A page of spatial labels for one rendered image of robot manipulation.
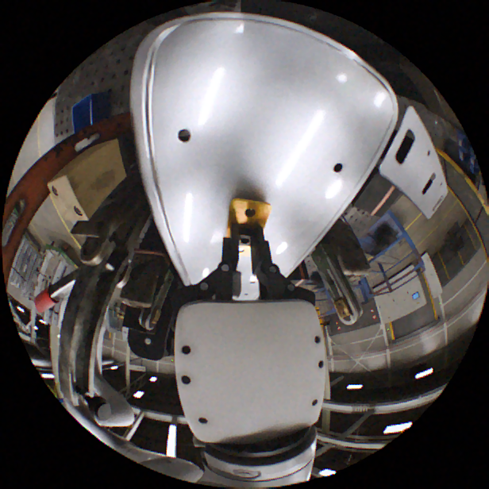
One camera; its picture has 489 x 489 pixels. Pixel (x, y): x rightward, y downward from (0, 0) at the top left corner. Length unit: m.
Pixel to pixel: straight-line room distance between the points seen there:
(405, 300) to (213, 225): 8.01
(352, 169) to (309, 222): 0.08
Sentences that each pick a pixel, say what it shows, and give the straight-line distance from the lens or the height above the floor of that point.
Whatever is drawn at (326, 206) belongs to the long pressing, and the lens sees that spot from 0.17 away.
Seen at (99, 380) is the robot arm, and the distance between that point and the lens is 0.57.
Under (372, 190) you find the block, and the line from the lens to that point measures 0.23.
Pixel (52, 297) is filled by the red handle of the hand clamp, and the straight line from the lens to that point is 0.22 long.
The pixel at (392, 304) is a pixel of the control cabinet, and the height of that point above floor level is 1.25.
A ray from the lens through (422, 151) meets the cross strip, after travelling 0.25.
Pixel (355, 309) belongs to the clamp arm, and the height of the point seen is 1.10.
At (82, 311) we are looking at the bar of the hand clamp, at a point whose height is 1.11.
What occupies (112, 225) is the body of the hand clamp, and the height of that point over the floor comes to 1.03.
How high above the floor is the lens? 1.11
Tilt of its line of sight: 37 degrees down
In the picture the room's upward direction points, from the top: 176 degrees clockwise
